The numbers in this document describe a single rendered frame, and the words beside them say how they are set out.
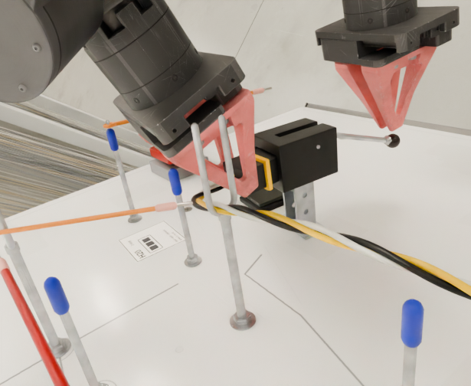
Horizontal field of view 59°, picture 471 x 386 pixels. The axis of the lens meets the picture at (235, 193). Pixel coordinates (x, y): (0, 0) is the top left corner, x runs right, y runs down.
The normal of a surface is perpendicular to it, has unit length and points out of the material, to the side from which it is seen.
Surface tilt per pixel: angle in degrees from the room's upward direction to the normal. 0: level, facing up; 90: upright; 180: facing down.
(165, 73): 79
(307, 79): 0
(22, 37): 67
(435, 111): 0
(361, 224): 52
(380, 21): 57
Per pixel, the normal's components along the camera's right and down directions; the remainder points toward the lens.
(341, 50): -0.84, 0.46
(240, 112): 0.61, 0.55
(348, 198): -0.14, -0.89
